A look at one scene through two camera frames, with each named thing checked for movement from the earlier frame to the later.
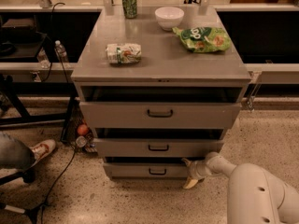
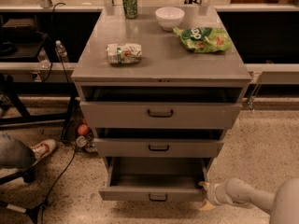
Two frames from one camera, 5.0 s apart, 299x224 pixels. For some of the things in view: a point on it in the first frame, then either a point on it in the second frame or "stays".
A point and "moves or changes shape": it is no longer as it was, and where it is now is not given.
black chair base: (28, 175) stays
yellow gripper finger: (189, 162) → (205, 185)
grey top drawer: (157, 115) stays
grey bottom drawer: (147, 169) moves or changes shape
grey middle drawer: (155, 147) stays
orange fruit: (82, 130) stays
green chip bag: (205, 39) stays
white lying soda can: (123, 52) stays
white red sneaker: (41, 149) stays
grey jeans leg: (14, 153) stays
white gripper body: (196, 169) → (213, 192)
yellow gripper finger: (191, 183) → (206, 206)
